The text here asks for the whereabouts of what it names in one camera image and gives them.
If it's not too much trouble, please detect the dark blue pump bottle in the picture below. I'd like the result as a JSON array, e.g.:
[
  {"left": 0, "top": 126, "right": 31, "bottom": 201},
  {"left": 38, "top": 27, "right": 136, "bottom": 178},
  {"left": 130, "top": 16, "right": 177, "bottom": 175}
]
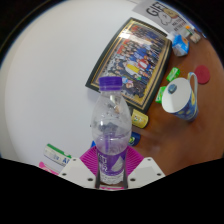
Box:
[{"left": 128, "top": 131, "right": 141, "bottom": 147}]

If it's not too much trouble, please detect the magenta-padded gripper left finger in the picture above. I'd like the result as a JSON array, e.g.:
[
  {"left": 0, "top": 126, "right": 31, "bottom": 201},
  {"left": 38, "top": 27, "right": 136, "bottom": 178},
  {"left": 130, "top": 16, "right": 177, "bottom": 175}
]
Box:
[{"left": 58, "top": 146, "right": 100, "bottom": 190}]

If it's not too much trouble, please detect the framed group photo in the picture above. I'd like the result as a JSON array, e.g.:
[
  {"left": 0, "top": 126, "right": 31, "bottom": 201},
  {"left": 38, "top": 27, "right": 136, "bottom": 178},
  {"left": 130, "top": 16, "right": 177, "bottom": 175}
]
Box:
[{"left": 85, "top": 17, "right": 174, "bottom": 115}]

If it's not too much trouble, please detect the brown bottle with yellow label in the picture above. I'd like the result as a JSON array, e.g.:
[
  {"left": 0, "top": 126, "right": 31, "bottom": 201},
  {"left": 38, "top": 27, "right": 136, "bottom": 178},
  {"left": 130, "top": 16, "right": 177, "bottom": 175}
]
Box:
[{"left": 130, "top": 109, "right": 149, "bottom": 130}]

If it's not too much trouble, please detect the pink shuttlecock tube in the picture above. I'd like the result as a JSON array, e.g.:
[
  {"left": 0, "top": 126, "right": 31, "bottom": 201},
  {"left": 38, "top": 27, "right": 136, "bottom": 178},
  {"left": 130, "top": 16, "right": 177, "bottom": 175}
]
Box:
[{"left": 38, "top": 161, "right": 61, "bottom": 176}]

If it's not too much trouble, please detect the white green shuttlecock tube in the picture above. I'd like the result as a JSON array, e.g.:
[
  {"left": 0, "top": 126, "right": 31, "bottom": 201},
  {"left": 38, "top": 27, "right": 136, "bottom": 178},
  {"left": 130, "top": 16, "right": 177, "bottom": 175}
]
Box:
[{"left": 43, "top": 143, "right": 73, "bottom": 168}]

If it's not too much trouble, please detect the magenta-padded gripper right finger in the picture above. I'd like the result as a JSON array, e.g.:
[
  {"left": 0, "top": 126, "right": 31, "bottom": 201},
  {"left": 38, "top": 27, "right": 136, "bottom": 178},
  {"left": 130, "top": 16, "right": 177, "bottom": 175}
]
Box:
[{"left": 125, "top": 145, "right": 167, "bottom": 190}]

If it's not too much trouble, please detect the blue tissue pack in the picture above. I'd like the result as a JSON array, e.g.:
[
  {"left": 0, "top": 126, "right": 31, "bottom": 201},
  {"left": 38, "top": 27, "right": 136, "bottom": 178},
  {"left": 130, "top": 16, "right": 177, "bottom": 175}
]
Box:
[{"left": 171, "top": 33, "right": 191, "bottom": 57}]

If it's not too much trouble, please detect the flat round red coaster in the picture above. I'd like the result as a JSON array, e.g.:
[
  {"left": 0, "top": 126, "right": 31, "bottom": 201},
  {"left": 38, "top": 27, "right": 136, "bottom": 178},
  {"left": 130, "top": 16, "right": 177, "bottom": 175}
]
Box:
[{"left": 194, "top": 64, "right": 212, "bottom": 85}]

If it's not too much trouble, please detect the white printed paper gift bag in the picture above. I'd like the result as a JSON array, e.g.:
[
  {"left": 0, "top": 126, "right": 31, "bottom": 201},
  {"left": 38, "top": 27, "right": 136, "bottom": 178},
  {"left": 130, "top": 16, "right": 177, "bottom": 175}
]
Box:
[{"left": 131, "top": 0, "right": 188, "bottom": 34}]

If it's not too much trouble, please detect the blue painted mug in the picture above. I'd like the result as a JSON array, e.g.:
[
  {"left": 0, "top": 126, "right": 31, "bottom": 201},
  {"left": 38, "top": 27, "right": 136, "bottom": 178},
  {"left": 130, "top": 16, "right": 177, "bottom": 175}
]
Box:
[{"left": 161, "top": 71, "right": 200, "bottom": 122}]

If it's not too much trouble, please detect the clear purple-capped water bottle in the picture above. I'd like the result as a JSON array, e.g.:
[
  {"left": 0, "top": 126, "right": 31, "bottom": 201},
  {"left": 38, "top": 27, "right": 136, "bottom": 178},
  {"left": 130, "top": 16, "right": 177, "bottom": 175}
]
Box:
[{"left": 90, "top": 76, "right": 133, "bottom": 186}]

